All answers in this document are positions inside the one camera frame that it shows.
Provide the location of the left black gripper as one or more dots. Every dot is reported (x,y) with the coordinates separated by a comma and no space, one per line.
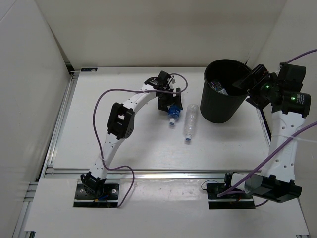
(177,100)

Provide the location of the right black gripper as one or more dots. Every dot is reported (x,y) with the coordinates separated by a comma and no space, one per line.
(260,75)

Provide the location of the blue label plastic bottle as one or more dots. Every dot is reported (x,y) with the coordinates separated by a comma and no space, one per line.
(174,114)

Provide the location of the orange label plastic bottle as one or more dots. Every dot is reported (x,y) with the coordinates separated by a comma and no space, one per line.
(217,86)

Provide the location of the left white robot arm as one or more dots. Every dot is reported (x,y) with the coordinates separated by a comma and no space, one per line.
(120,126)

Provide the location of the black plastic waste bin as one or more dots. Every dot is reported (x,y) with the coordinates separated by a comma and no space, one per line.
(216,107)

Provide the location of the clear plastic bottle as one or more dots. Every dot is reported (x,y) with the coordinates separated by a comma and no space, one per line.
(190,124)

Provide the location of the blue sticker label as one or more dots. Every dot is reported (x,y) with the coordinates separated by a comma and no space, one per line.
(89,69)

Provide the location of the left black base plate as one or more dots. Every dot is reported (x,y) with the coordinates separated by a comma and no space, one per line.
(108,198)

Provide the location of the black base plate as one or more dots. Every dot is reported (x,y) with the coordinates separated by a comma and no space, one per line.
(108,198)
(239,200)

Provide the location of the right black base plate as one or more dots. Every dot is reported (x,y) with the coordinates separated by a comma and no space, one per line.
(239,200)

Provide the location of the aluminium frame rail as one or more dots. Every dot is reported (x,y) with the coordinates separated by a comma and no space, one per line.
(139,174)

